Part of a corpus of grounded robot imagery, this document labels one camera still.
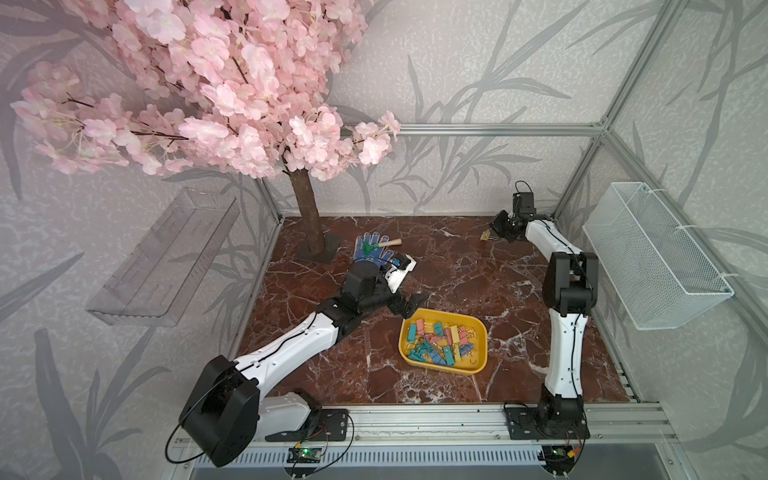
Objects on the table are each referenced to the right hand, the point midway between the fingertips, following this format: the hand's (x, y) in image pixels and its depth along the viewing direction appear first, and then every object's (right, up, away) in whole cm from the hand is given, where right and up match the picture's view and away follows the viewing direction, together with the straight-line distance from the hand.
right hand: (491, 222), depth 108 cm
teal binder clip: (-29, -34, -21) cm, 50 cm away
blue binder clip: (-14, -38, -24) cm, 47 cm away
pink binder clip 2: (-14, -35, -21) cm, 43 cm away
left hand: (-29, -19, -31) cm, 46 cm away
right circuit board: (+6, -61, -36) cm, 71 cm away
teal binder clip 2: (-28, -39, -25) cm, 54 cm away
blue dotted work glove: (-41, -12, 0) cm, 43 cm away
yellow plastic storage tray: (-20, -36, -22) cm, 46 cm away
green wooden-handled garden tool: (-45, -9, +3) cm, 46 cm away
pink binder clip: (-27, -33, -20) cm, 47 cm away
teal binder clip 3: (-21, -33, -20) cm, 44 cm away
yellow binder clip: (-1, -5, +3) cm, 6 cm away
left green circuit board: (-56, -58, -37) cm, 89 cm away
